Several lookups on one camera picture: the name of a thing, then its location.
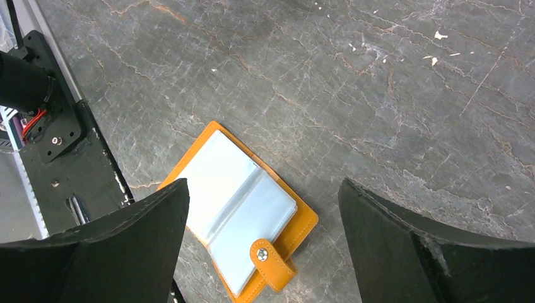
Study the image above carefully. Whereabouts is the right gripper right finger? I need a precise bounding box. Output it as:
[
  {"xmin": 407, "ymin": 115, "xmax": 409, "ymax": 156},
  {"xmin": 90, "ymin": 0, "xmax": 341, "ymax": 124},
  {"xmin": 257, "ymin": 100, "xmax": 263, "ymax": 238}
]
[{"xmin": 338, "ymin": 178, "xmax": 534, "ymax": 302}]

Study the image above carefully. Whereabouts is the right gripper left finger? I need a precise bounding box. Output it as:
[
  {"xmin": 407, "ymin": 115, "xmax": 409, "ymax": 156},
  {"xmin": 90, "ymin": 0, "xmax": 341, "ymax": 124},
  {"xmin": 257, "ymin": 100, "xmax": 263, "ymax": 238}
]
[{"xmin": 1, "ymin": 179, "xmax": 190, "ymax": 302}]

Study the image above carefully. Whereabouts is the orange card holder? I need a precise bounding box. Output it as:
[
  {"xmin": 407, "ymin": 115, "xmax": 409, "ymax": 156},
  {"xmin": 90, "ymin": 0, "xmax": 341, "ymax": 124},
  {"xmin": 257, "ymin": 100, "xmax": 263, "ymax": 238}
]
[{"xmin": 163, "ymin": 121, "xmax": 319, "ymax": 302}]

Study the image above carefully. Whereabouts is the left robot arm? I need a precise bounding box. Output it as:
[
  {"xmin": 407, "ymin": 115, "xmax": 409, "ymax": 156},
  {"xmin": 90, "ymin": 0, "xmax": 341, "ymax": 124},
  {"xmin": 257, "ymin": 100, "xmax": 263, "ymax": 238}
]
[{"xmin": 1, "ymin": 52, "xmax": 54, "ymax": 112}]

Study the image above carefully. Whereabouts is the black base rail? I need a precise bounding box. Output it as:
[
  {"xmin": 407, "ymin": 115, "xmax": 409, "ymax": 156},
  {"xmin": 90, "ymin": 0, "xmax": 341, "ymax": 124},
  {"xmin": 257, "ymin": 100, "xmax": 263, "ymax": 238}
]
[{"xmin": 7, "ymin": 30, "xmax": 140, "ymax": 238}]

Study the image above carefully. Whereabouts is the white cable comb strip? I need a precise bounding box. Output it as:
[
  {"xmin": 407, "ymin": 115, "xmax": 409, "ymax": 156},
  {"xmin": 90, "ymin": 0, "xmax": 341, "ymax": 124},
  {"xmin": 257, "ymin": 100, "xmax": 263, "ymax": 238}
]
[{"xmin": 13, "ymin": 151, "xmax": 49, "ymax": 239}]

